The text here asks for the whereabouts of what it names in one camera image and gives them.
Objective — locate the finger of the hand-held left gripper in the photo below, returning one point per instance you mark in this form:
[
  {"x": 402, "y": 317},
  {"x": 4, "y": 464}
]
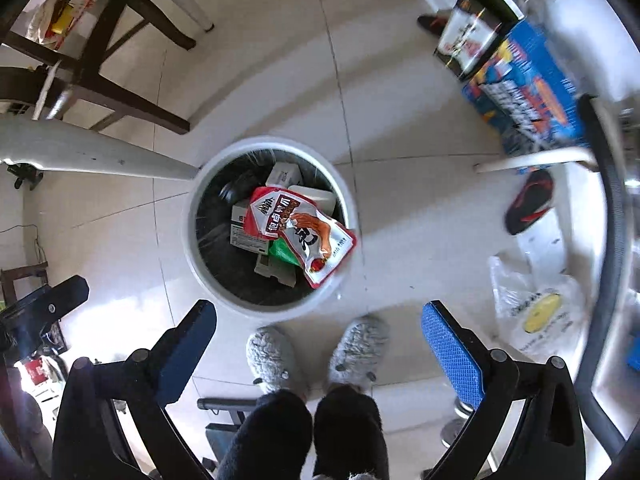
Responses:
[{"x": 50, "y": 302}]

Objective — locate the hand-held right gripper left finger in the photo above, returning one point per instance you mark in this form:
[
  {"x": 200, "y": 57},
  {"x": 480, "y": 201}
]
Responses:
[{"x": 187, "y": 350}]

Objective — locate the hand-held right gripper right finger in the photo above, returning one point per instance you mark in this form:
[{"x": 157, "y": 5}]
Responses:
[{"x": 450, "y": 350}]

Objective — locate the white round trash bin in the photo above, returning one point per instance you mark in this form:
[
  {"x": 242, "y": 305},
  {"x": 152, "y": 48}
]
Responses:
[{"x": 200, "y": 260}]

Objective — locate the white blue medicine box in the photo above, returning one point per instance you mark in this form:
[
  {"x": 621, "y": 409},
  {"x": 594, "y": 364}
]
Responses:
[{"x": 242, "y": 235}]

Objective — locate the black round lid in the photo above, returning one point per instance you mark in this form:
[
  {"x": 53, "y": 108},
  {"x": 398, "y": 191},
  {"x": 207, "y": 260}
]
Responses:
[{"x": 227, "y": 192}]

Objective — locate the red white snack packet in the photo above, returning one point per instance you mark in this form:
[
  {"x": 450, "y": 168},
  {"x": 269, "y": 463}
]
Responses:
[{"x": 300, "y": 230}]

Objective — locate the long white toothpaste box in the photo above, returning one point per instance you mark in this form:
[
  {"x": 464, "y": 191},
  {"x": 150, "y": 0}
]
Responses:
[{"x": 315, "y": 197}]

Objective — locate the red white box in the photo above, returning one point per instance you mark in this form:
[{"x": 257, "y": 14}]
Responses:
[{"x": 35, "y": 372}]

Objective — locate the brown wooden stool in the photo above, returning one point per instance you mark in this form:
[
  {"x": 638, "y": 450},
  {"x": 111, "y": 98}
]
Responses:
[{"x": 25, "y": 280}]

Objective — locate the person's left grey slipper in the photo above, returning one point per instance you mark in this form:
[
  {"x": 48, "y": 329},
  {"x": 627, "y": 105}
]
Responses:
[{"x": 272, "y": 360}]

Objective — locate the person's grey slipper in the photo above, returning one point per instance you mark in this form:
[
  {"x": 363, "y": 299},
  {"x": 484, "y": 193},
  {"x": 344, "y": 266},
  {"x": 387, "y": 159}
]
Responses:
[
  {"x": 272, "y": 360},
  {"x": 357, "y": 355}
]

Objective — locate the person's right grey slipper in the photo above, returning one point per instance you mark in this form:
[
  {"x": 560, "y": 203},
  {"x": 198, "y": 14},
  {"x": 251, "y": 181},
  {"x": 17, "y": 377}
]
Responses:
[{"x": 357, "y": 355}]

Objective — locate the white plastic bag yellow print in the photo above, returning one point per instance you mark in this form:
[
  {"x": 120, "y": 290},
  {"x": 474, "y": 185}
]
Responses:
[{"x": 540, "y": 310}]

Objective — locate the person's left leg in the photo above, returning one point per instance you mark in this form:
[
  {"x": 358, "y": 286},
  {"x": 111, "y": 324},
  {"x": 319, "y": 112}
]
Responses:
[{"x": 270, "y": 435}]

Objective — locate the person's leg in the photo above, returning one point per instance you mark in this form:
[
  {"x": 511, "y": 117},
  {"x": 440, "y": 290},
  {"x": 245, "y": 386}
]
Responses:
[
  {"x": 270, "y": 435},
  {"x": 350, "y": 435}
]

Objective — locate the person's right leg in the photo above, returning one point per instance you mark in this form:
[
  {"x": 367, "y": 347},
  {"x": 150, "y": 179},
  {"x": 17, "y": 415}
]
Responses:
[{"x": 350, "y": 435}]

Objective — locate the white table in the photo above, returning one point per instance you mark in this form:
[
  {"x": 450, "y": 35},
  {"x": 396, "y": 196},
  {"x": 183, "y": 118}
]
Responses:
[{"x": 75, "y": 147}]

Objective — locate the black red sandal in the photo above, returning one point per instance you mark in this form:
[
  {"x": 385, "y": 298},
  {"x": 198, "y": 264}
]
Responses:
[
  {"x": 432, "y": 25},
  {"x": 530, "y": 200}
]

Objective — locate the dark wooden chair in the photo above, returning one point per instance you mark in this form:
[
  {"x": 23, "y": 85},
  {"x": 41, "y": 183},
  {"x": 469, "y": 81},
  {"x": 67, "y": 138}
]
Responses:
[{"x": 125, "y": 100}]

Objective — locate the blue printed box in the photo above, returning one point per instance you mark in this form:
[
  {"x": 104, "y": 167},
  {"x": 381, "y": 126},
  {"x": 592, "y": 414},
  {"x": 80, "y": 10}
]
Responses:
[{"x": 530, "y": 95}]

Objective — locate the white bag with yellow item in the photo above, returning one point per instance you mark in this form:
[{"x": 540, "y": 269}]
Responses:
[{"x": 60, "y": 17}]

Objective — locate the black white gold box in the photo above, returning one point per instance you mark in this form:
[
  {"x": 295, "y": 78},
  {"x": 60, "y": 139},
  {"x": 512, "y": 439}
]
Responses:
[{"x": 470, "y": 32}]

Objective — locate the black metal frame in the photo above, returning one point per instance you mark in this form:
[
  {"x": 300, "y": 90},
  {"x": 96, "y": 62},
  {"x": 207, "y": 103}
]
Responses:
[{"x": 220, "y": 430}]

